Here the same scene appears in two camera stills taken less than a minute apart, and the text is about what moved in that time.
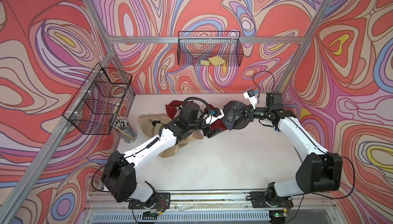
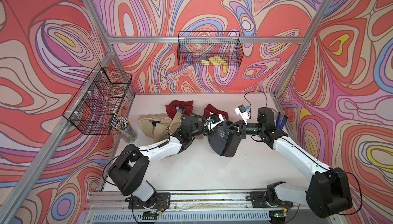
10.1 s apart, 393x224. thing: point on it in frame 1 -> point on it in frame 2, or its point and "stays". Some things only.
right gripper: x=248 y=113 -> x=241 y=130
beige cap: x=150 y=124 stays
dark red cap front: x=171 y=107 stays
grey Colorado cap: x=232 y=116 -> x=225 y=138
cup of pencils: x=128 y=134 stays
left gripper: x=210 y=133 stays
